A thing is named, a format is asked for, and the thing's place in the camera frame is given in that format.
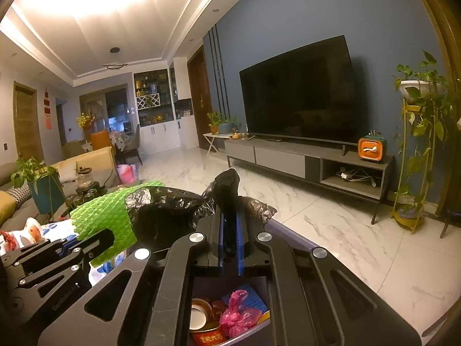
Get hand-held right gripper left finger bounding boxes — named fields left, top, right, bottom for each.
left=38, top=214, right=226, bottom=346

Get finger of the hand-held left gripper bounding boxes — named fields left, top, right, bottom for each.
left=16, top=228, right=116, bottom=298
left=0, top=240, right=78, bottom=266

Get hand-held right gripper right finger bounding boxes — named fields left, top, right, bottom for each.
left=234, top=213, right=422, bottom=346

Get green foam net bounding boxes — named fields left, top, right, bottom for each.
left=69, top=180, right=165, bottom=268

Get grey trash bin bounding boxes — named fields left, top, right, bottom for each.
left=189, top=218, right=315, bottom=346

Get blue foam net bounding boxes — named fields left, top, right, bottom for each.
left=221, top=285, right=269, bottom=313

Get black plastic bag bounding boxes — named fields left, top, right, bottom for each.
left=124, top=169, right=278, bottom=257

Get pink plastic bag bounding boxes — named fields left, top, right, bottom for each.
left=220, top=289, right=260, bottom=339

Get red printed can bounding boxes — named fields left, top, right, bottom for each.
left=190, top=296, right=231, bottom=346

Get grey sofa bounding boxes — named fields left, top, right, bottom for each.
left=0, top=164, right=49, bottom=228

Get tea tray with glasses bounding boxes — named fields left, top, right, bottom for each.
left=65, top=184, right=109, bottom=210

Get yellow cushion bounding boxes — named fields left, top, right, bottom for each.
left=0, top=191, right=17, bottom=221

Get striped pillow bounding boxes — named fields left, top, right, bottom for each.
left=5, top=185, right=34, bottom=203

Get plant in teal planter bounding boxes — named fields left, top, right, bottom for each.
left=11, top=157, right=66, bottom=216

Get glass jar with lid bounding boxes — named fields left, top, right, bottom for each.
left=76, top=166, right=94, bottom=189

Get pink gift bag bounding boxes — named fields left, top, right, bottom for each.
left=116, top=164, right=138, bottom=185

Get yellow sofa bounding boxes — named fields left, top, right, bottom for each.
left=47, top=146, right=118, bottom=189

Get grey tv cabinet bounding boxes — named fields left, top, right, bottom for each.
left=224, top=139, right=395, bottom=225

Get green dining chair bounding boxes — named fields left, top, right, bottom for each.
left=61, top=140, right=86, bottom=159

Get white folding side table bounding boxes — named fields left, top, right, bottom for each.
left=203, top=132, right=235, bottom=156

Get orange dining chair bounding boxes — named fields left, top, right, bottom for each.
left=90, top=131, right=111, bottom=151

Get grey dining chair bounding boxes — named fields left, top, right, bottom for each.
left=119, top=124, right=143, bottom=167

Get plant in blue pot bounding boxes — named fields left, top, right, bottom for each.
left=218, top=116, right=239, bottom=135

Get plant in orange pot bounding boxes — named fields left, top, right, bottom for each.
left=207, top=112, right=222, bottom=135

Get white display cabinet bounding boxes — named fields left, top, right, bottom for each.
left=134, top=58, right=195, bottom=154

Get yellow flower bouquet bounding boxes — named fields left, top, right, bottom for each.
left=75, top=113, right=95, bottom=141

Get wooden room door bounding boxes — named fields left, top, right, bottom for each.
left=13, top=81, right=45, bottom=163

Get glass sliding door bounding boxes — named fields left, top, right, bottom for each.
left=79, top=84, right=131, bottom=142

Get dark brown door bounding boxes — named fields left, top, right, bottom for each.
left=187, top=45, right=214, bottom=148

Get large black television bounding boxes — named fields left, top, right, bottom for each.
left=239, top=35, right=354, bottom=148

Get orange retro box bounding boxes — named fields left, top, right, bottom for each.
left=358, top=133, right=388, bottom=165

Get yellow metal plant stand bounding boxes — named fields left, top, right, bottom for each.
left=392, top=97, right=433, bottom=232

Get pothos plant in white pot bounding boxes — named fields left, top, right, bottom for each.
left=391, top=50, right=457, bottom=217

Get white adapter with cables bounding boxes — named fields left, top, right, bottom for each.
left=337, top=168, right=379, bottom=189

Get red wall decorations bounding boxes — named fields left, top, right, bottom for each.
left=42, top=88, right=53, bottom=131

